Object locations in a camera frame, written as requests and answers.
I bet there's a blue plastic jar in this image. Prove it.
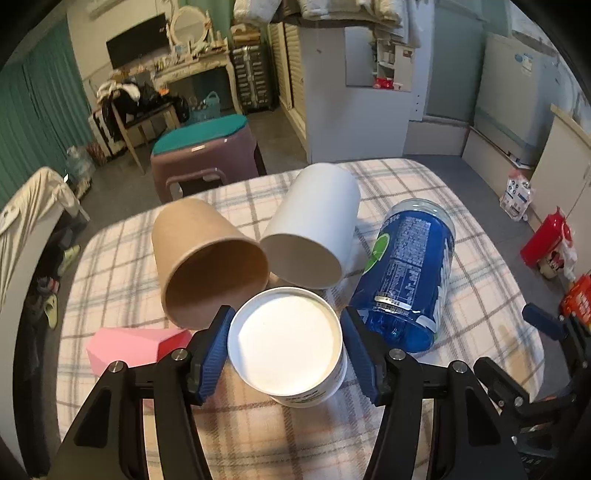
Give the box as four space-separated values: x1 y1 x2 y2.
349 198 456 353

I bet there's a pink faceted cup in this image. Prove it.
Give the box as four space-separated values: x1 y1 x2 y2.
86 328 192 377

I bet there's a plain white paper cup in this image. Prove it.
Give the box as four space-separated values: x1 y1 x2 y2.
259 163 361 289

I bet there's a white vanity desk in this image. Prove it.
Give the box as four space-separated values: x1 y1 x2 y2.
150 48 242 114

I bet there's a black wall television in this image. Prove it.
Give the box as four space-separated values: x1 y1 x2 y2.
106 14 169 68

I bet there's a white printed bag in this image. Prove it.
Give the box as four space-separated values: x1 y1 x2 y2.
499 170 535 222

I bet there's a white cup green print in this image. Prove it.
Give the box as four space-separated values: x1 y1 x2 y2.
228 287 348 408

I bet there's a teal plastic basket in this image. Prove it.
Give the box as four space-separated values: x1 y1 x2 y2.
188 91 221 123

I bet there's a white refrigerator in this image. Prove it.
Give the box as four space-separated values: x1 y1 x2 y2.
474 32 578 169

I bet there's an orange package on floor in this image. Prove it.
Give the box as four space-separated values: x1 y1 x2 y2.
560 274 591 329

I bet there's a teal curtain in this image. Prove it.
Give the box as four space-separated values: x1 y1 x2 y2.
0 19 93 204

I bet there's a red bottle on floor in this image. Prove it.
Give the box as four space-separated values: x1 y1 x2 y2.
520 207 572 268

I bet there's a white partition cabinet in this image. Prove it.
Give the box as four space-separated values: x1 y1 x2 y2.
281 23 413 163

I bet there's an oval vanity mirror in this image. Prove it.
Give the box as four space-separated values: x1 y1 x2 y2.
168 6 211 49

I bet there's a plaid tablecloth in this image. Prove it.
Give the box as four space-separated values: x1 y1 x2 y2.
56 159 544 479

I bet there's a brown paper cup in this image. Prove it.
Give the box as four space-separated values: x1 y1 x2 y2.
151 198 270 330

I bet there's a large water bottle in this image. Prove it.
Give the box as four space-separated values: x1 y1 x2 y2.
66 146 95 184

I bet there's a black drawer cabinet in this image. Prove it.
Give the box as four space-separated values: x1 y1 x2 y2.
230 43 276 112

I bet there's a wooden chair with clothes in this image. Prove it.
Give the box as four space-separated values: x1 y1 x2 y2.
96 80 190 173

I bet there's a purple stool teal cushion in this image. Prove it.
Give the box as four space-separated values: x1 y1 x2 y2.
150 114 266 204

